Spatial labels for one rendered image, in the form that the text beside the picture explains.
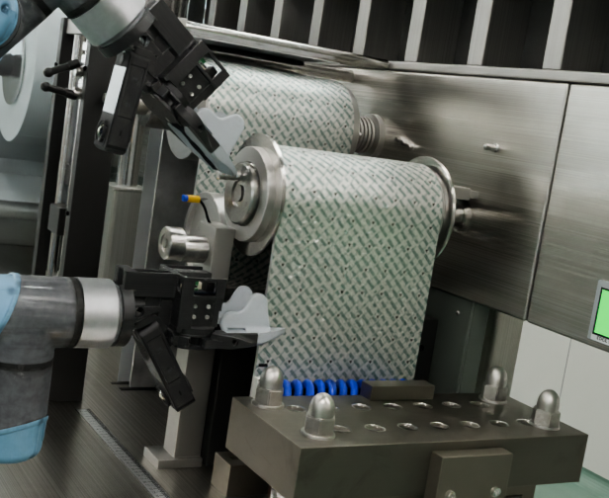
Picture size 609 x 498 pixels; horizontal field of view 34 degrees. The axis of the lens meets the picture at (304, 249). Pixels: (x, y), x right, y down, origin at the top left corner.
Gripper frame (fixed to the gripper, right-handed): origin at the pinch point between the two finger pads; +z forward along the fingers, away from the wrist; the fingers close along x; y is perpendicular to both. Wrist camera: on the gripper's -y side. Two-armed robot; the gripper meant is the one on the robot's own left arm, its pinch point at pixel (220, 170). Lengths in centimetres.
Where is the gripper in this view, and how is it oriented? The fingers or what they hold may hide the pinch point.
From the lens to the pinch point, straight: 117.9
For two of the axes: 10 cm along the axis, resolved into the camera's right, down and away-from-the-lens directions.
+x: -4.9, -1.9, 8.5
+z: 5.7, 6.7, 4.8
